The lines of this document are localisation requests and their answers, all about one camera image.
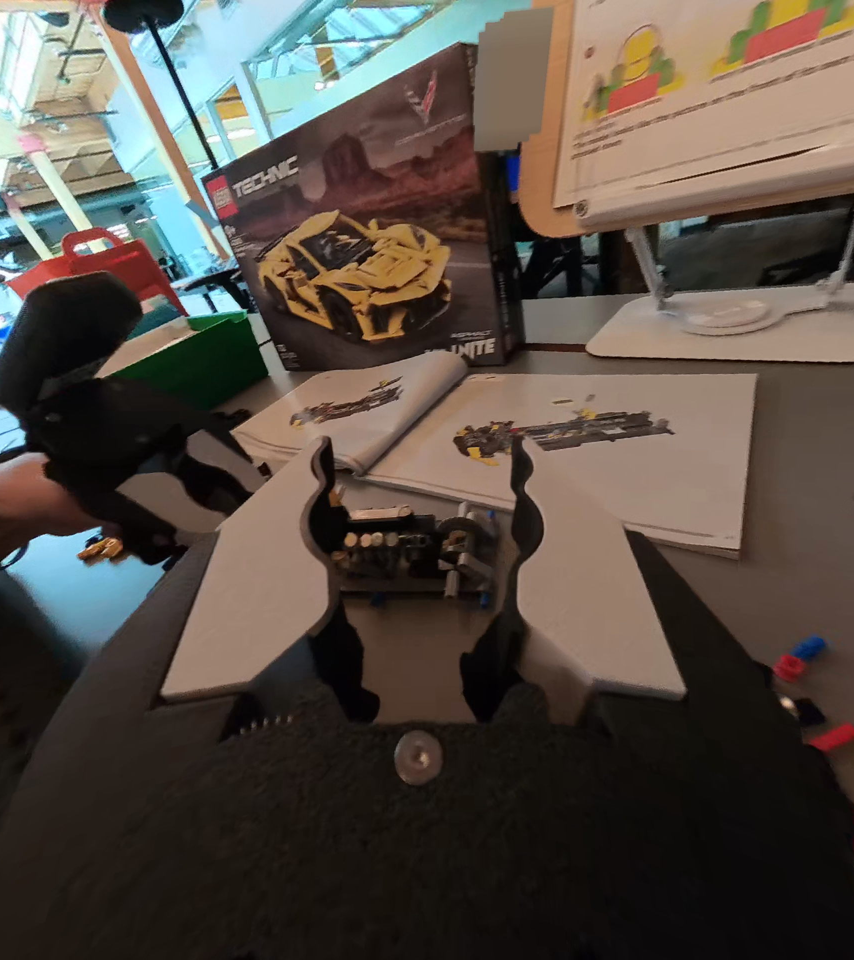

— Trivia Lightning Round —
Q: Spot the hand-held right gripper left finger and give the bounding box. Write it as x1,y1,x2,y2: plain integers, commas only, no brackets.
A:
159,435,346,702

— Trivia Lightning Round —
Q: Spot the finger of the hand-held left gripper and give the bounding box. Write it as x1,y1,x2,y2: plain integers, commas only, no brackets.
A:
115,472,227,535
178,431,272,515

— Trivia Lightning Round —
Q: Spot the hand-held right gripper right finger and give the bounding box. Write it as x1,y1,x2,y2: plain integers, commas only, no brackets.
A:
505,437,691,725

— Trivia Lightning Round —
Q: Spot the lego car chassis assembly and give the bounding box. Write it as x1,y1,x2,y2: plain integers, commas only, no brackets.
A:
329,483,505,609

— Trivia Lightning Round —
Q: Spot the open lego instruction booklet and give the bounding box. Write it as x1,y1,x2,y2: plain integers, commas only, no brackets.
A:
232,351,760,560

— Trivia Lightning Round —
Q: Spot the pile of small lego pins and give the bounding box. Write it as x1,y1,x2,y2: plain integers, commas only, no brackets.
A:
772,483,854,954

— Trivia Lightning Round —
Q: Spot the lego set box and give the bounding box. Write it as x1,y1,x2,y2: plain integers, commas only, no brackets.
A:
202,41,526,372

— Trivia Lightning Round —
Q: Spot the person's left hand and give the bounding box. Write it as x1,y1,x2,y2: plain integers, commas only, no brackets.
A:
0,453,126,571

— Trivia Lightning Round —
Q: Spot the green plastic bin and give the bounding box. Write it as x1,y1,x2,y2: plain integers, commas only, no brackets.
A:
97,311,271,414

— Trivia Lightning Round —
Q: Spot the red carry case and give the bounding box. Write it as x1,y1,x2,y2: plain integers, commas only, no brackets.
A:
7,228,190,320

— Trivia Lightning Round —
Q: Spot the printed instruction sheet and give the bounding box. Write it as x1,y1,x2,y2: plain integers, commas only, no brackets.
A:
553,0,854,211

